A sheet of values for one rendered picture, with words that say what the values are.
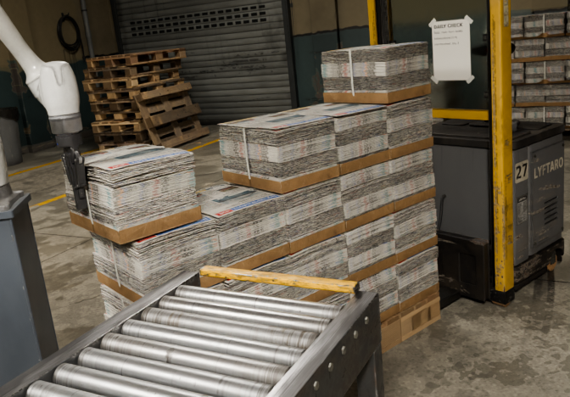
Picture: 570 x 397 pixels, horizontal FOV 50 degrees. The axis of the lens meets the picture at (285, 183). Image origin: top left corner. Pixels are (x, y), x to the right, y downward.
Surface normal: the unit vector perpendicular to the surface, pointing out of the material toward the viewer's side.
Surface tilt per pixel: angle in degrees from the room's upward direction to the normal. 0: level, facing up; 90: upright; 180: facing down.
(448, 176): 90
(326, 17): 90
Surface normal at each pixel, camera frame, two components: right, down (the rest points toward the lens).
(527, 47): -0.50, 0.26
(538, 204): 0.64, 0.12
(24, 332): 0.16, 0.22
